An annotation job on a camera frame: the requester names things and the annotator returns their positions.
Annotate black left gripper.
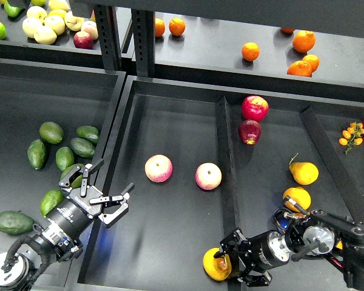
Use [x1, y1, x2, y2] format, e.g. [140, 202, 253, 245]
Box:
[46, 159, 135, 240]

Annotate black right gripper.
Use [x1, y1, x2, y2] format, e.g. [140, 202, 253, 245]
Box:
[214, 227, 291, 287]

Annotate dark green avocado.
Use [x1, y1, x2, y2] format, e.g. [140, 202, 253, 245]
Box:
[59, 164, 84, 189]

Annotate yellow pear with stem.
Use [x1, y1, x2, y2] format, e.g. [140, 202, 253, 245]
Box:
[203, 247, 232, 281]

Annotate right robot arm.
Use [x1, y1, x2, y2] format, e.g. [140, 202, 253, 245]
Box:
[213, 196, 364, 290]

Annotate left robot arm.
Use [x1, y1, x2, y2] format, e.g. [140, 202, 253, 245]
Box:
[0, 159, 135, 290]

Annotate light green avocado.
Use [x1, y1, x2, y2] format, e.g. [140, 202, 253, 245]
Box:
[40, 189, 64, 217]

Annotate green avocado centre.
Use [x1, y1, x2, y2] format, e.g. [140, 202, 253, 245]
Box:
[55, 147, 75, 172]

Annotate green avocado middle right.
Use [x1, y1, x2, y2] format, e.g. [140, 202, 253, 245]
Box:
[70, 138, 95, 158]

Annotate green avocado upper right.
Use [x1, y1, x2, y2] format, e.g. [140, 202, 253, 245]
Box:
[76, 125, 99, 145]

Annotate green avocado far left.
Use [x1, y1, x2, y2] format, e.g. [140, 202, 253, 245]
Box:
[27, 139, 47, 170]

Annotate large dark avocado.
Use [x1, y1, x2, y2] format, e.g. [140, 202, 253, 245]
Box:
[0, 211, 34, 235]

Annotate green avocado top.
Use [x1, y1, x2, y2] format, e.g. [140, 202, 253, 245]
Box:
[39, 121, 64, 144]

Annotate yellow pear round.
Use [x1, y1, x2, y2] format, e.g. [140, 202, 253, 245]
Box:
[283, 187, 311, 210]

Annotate yellow pear top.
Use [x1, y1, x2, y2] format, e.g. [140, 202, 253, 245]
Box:
[289, 153, 319, 186]

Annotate pale yellow pear front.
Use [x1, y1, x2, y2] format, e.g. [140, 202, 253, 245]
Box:
[33, 25, 57, 45]

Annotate pale yellow pear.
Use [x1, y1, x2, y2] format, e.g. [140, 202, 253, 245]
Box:
[26, 6, 48, 24]
[22, 18, 43, 39]
[33, 25, 57, 45]
[64, 11, 85, 32]
[44, 15, 66, 36]

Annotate pale yellow pear right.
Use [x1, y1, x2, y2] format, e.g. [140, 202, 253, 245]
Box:
[64, 11, 85, 32]

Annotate pale yellow pear centre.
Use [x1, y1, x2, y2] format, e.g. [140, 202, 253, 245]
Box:
[44, 15, 66, 36]

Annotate pale yellow pear left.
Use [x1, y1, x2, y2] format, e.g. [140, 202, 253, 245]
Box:
[22, 18, 43, 39]

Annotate pale yellow pear back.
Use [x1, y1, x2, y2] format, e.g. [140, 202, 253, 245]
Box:
[26, 6, 48, 24]

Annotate black tray divider centre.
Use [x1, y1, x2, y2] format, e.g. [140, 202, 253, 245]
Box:
[215, 96, 247, 291]

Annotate black tray divider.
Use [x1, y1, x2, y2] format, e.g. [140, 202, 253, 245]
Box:
[300, 107, 364, 224]
[215, 96, 247, 291]

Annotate pink apple left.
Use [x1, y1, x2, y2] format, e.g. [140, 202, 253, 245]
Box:
[144, 154, 173, 182]

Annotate pink apple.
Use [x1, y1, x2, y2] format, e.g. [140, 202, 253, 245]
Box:
[144, 154, 173, 182]
[195, 162, 222, 190]

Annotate pink apple right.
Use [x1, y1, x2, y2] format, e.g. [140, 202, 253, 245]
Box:
[195, 162, 222, 190]

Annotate black left tray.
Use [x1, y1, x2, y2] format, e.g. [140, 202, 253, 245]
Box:
[0, 56, 127, 291]

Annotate black tray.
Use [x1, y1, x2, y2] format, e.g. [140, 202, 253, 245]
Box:
[71, 77, 364, 290]
[0, 56, 127, 291]

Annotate black centre tray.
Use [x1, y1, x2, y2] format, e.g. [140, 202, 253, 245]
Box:
[71, 77, 364, 290]

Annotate black tray divider right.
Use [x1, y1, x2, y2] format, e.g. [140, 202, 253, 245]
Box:
[300, 107, 364, 224]

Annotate dark red apple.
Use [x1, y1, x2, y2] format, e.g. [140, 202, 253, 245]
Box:
[238, 119, 261, 145]

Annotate bright red apple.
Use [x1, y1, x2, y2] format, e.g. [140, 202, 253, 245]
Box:
[241, 95, 269, 122]

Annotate red apple on shelf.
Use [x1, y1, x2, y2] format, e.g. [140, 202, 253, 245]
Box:
[73, 31, 93, 50]

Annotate orange cherry tomato bunch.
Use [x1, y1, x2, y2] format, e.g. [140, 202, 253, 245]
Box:
[339, 122, 364, 155]

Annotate pale peach fruit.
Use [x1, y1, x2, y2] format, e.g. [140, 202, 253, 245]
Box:
[81, 20, 98, 41]

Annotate orange half hidden left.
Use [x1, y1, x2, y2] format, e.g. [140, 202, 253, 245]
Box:
[155, 18, 166, 38]

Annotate yellow lemon fruit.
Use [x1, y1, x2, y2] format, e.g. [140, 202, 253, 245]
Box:
[48, 8, 67, 19]

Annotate orange on shelf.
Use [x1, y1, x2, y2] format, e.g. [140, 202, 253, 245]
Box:
[169, 18, 186, 36]

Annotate black shelf post left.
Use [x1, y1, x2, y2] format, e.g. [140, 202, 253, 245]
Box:
[94, 5, 122, 71]

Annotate black shelf post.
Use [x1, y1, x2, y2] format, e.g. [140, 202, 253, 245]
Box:
[94, 5, 122, 71]
[131, 8, 155, 78]

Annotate black shelf post right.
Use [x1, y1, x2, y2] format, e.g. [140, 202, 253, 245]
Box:
[131, 8, 155, 78]

